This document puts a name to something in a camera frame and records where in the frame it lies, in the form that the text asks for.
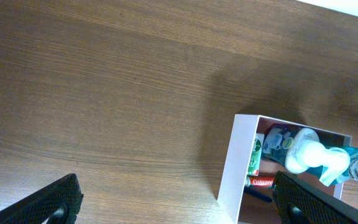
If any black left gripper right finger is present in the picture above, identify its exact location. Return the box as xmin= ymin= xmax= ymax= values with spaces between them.
xmin=272 ymin=171 xmax=358 ymax=224

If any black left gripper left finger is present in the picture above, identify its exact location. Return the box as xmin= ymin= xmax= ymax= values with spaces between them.
xmin=0 ymin=174 xmax=83 ymax=223

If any blue disposable razor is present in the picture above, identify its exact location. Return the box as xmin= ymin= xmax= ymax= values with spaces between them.
xmin=244 ymin=187 xmax=272 ymax=203

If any Colgate toothpaste tube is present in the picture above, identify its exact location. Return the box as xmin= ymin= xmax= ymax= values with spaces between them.
xmin=245 ymin=176 xmax=274 ymax=188

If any green Dettol soap box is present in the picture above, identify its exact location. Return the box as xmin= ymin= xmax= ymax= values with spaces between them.
xmin=247 ymin=133 xmax=265 ymax=176

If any white cardboard box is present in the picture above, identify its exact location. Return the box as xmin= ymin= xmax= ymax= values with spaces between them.
xmin=217 ymin=114 xmax=352 ymax=223

